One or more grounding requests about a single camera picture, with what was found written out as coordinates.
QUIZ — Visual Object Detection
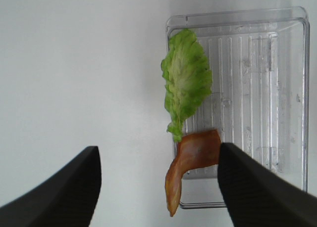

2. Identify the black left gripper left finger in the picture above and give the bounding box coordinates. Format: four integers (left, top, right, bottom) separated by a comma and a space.
0, 146, 102, 227

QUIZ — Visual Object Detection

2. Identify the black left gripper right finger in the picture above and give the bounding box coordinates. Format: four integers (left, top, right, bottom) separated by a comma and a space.
217, 143, 317, 227

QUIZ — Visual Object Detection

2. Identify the bacon strip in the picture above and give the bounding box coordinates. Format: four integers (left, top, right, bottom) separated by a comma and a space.
164, 130, 221, 217

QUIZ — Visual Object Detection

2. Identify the green lettuce leaf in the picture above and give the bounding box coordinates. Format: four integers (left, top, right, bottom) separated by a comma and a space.
161, 29, 212, 142

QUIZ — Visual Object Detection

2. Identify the left clear plastic tray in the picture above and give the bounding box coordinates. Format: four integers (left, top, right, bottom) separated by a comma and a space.
165, 5, 311, 210

